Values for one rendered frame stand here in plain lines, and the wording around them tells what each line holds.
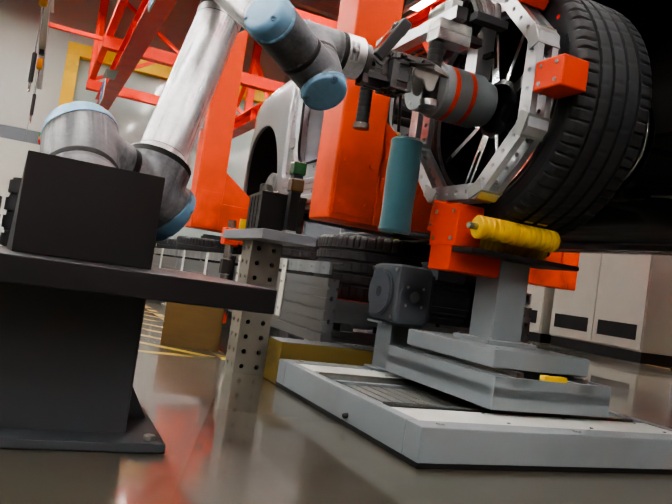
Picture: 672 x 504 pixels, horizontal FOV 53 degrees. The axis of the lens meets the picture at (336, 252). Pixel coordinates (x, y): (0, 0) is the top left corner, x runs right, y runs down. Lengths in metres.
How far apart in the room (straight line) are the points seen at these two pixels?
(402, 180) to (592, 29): 0.58
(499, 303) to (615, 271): 5.21
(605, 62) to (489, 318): 0.69
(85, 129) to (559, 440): 1.14
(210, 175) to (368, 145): 1.93
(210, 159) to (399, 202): 2.31
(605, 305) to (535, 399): 5.39
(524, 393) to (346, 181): 0.87
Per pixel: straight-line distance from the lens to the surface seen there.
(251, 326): 2.16
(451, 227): 1.75
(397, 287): 1.98
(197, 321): 2.64
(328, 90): 1.33
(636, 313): 6.79
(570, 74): 1.59
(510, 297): 1.86
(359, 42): 1.48
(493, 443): 1.43
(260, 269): 2.16
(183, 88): 1.64
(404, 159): 1.83
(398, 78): 1.52
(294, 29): 1.28
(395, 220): 1.81
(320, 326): 2.23
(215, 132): 4.02
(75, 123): 1.43
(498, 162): 1.67
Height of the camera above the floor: 0.33
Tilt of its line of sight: 3 degrees up
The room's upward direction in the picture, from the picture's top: 8 degrees clockwise
